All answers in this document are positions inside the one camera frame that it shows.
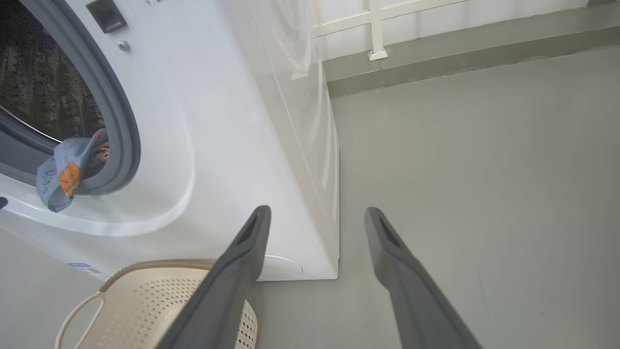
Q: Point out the white metal railing frame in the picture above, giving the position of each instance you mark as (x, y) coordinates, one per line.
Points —
(375, 29)

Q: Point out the blue white energy label sticker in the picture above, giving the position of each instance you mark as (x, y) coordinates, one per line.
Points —
(89, 271)

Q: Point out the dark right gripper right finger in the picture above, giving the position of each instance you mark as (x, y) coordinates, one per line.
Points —
(416, 300)

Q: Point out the blue garment with orange print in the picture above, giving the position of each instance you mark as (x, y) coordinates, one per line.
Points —
(58, 169)

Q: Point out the cream perforated laundry basket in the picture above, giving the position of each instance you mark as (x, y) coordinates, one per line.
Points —
(145, 300)

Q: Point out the white front-load washing machine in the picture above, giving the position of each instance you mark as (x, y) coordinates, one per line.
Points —
(218, 145)

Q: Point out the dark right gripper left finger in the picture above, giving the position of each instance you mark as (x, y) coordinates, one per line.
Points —
(227, 291)

